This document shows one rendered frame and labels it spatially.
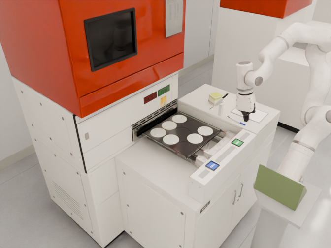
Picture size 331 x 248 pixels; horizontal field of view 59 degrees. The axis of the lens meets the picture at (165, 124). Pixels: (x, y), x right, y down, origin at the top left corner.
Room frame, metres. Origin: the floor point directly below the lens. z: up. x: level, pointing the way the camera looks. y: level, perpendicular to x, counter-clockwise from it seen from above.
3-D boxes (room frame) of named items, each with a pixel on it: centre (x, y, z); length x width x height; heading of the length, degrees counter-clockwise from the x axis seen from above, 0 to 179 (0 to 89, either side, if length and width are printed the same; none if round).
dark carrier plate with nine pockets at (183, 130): (1.53, -0.11, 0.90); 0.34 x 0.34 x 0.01; 48
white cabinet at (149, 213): (1.52, -0.24, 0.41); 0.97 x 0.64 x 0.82; 139
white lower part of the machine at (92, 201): (1.76, 0.44, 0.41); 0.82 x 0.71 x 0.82; 139
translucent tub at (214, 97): (1.78, -0.35, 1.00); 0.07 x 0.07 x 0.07; 28
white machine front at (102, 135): (1.53, 0.19, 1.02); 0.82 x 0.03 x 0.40; 139
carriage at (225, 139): (1.37, -0.32, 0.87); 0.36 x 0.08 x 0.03; 139
